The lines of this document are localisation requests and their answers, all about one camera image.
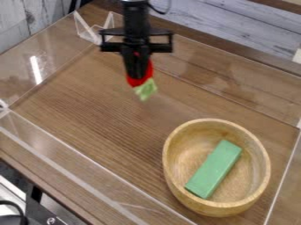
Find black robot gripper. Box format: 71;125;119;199
99;0;173;79

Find red plush strawberry toy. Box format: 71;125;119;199
126;60;158;101

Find light wooden bowl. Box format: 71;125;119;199
162;119;272;217

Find green rectangular block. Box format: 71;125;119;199
185;140;242;200

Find black metal stand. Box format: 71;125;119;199
26;185;85;225

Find clear acrylic corner bracket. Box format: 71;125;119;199
73;11;114;46

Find black cable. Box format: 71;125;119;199
0;200;30;225

